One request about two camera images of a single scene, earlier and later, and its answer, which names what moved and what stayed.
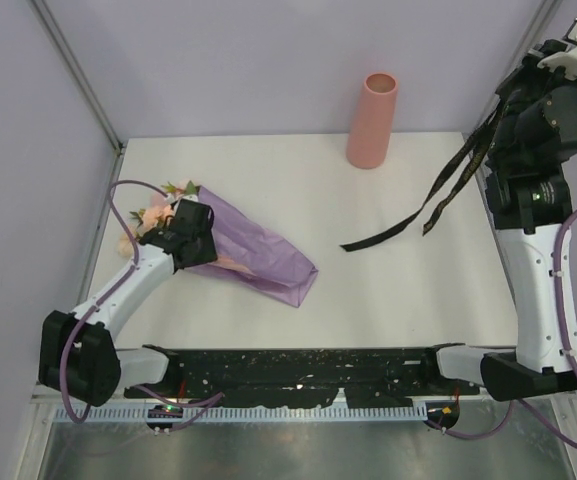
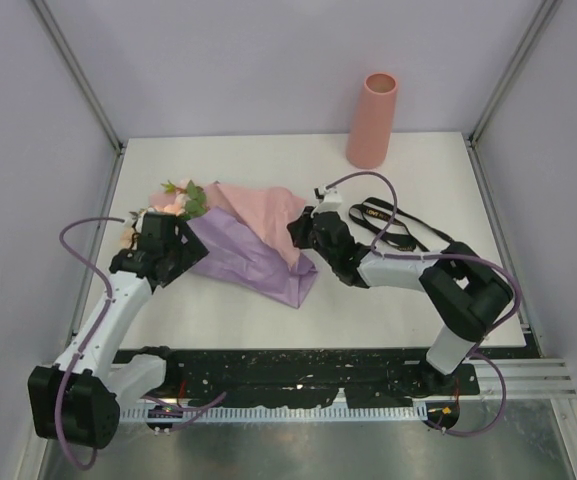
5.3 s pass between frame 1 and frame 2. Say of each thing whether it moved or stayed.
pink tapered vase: stayed
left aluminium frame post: stayed
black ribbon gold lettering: moved
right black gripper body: moved
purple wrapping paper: stayed
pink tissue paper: moved
